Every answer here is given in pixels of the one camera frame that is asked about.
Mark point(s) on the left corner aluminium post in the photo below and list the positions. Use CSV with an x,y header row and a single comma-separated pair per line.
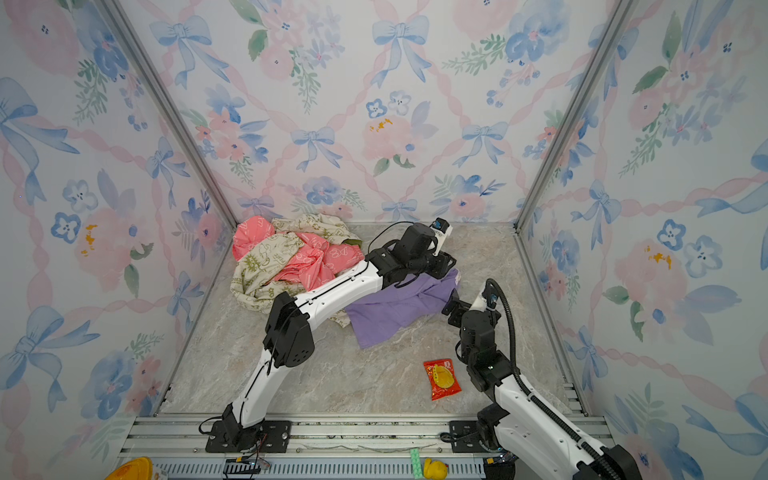
x,y
117,19

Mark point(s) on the yellow rubber duck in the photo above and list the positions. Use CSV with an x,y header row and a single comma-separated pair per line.
x,y
434,470

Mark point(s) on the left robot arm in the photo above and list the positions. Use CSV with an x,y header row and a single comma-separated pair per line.
x,y
293,319

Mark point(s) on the pink patterned cloth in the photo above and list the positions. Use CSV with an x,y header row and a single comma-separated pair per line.
x,y
306,252

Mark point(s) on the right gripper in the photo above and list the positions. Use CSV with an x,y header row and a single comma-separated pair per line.
x,y
463,310

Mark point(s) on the cream green patterned cloth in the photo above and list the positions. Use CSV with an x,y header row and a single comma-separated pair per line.
x,y
264,270

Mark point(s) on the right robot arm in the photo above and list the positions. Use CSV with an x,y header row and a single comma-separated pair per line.
x,y
519,420

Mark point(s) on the corner aluminium post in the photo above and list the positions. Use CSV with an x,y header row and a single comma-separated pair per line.
x,y
117,19
614,28

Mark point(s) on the red snack packet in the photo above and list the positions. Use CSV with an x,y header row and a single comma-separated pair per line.
x,y
442,378

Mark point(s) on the green toy brick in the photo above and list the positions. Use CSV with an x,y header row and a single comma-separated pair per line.
x,y
416,465

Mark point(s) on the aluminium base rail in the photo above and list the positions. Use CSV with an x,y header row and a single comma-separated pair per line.
x,y
322,446

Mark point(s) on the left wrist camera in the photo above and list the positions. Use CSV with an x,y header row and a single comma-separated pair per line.
x,y
442,230

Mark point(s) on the purple cloth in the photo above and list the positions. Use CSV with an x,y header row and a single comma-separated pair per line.
x,y
378,317

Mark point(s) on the right corner aluminium post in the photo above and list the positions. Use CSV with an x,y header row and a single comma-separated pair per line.
x,y
614,28

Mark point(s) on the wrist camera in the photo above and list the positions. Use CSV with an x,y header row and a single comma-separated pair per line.
x,y
488,297
442,230

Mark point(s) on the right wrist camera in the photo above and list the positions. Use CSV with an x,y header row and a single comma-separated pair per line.
x,y
488,297

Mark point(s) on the yellow toy at left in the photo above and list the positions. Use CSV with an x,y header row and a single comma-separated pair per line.
x,y
141,468

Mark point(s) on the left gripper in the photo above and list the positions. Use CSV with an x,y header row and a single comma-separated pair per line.
x,y
443,263

